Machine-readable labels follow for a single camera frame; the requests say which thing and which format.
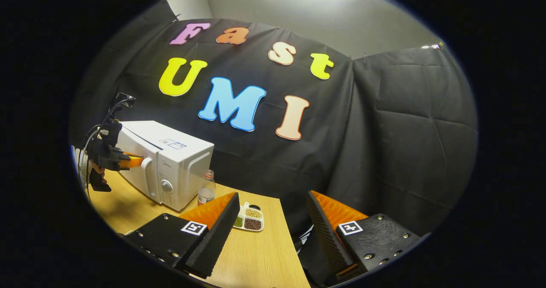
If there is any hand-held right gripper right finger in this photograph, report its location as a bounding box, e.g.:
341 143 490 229
306 190 423 282

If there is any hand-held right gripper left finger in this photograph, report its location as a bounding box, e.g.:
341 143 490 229
124 192 241 279

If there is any white microwave oven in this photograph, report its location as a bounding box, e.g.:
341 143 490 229
115 121 215 212

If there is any white divided dish with beans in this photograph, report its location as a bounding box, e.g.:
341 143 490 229
232 202 265 232

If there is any clear plastic bottle red label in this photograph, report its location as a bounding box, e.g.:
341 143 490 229
197 169 217 206

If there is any black cable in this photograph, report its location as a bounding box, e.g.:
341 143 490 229
102 99 131 124

